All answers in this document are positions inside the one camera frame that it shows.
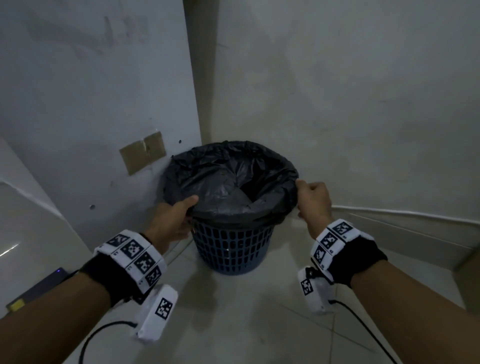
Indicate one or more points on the blue plastic waste basket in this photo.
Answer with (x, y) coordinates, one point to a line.
(232, 247)

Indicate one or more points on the person's left hand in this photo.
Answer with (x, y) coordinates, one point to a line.
(168, 225)

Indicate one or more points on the new black trash bag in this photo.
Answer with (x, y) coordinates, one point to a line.
(225, 176)

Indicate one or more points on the wristband with markers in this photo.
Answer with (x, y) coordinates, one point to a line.
(112, 277)
(352, 258)

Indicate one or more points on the brown cardboard box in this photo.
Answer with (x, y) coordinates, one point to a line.
(468, 281)

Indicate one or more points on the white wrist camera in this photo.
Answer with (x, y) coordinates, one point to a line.
(157, 315)
(313, 290)

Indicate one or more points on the person's right hand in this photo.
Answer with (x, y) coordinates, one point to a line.
(317, 210)

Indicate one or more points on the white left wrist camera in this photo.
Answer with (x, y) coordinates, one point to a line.
(157, 315)

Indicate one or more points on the person's left forearm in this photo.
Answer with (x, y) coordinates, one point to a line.
(48, 322)

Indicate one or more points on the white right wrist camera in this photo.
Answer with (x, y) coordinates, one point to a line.
(313, 290)

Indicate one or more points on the narrow brown tape patch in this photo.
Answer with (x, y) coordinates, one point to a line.
(155, 146)

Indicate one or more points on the black power adapter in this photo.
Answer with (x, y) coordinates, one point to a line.
(37, 290)

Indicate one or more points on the person's right forearm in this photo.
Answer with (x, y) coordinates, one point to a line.
(420, 318)

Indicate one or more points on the wide brown tape patch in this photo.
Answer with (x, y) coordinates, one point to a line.
(135, 157)

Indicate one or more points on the left wristband with markers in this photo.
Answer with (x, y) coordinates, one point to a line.
(112, 277)

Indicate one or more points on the right wristband with markers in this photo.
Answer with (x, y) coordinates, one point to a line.
(352, 258)

